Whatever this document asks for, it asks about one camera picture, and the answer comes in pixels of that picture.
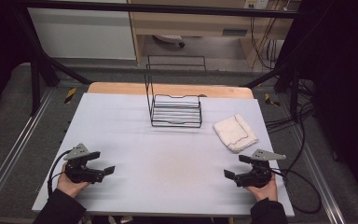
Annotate white table mat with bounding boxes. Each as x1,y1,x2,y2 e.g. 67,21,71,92
32,92,296,217

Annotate grey chair base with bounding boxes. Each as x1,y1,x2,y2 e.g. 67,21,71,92
153,34,186,49

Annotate black curtain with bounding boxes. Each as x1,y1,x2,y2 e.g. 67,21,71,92
0,0,34,113
292,0,358,206

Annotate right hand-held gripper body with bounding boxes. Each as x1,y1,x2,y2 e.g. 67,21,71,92
234,148,287,189

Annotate hanging desk cables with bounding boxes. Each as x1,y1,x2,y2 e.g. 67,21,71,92
250,15,281,71

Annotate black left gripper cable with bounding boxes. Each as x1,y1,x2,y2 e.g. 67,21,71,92
47,149,73,197

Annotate person's left hand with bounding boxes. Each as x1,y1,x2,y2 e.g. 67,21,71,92
56,162,91,199

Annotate black wire rack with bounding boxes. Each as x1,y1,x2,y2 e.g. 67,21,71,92
144,54,208,129

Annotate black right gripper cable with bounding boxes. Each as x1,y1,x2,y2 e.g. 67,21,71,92
271,167,323,215

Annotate white towel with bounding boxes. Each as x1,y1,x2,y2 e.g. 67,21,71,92
213,113,259,154

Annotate white cabinet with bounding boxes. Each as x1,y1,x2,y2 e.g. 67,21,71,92
27,7,137,61

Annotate yellow black floor tape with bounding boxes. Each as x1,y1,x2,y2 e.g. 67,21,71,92
264,92,281,107
63,87,77,105

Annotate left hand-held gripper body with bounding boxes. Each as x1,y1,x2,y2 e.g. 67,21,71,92
63,143,105,185

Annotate black floor cable bundle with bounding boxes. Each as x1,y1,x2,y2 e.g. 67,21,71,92
265,78,316,133

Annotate aluminium floor rail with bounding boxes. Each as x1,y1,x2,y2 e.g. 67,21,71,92
0,88,55,213
292,124,346,224

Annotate light wooden desk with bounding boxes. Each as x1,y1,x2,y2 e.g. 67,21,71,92
127,0,302,68

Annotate person's right hand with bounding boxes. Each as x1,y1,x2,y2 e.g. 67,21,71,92
245,174,279,203

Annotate white wall power outlet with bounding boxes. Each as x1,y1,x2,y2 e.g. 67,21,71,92
243,0,269,9

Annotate black metal frame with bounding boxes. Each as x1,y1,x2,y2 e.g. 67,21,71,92
12,0,318,122

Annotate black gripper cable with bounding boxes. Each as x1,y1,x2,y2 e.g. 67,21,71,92
47,149,73,197
271,167,323,215

